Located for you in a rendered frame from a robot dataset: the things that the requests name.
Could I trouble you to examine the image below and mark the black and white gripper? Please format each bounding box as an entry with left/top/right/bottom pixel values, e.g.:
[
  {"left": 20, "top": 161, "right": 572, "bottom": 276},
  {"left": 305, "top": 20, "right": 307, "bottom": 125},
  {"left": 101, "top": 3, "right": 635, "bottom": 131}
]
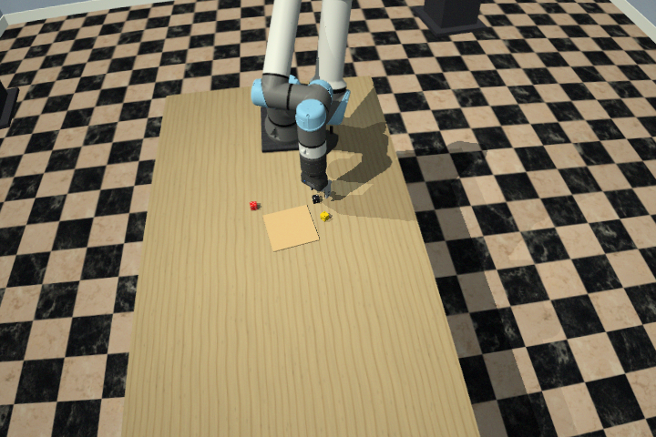
[{"left": 299, "top": 126, "right": 338, "bottom": 199}]

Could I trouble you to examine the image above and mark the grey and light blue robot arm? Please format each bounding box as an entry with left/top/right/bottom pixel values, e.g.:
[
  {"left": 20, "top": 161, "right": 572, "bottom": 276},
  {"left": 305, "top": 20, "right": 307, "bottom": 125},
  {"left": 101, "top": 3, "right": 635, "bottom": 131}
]
[{"left": 251, "top": 0, "right": 353, "bottom": 148}]

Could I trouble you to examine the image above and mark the tan flat mat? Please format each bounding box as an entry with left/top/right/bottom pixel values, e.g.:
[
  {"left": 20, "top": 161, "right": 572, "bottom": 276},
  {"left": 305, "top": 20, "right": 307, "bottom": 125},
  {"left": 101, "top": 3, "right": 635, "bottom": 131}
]
[{"left": 263, "top": 205, "right": 320, "bottom": 252}]

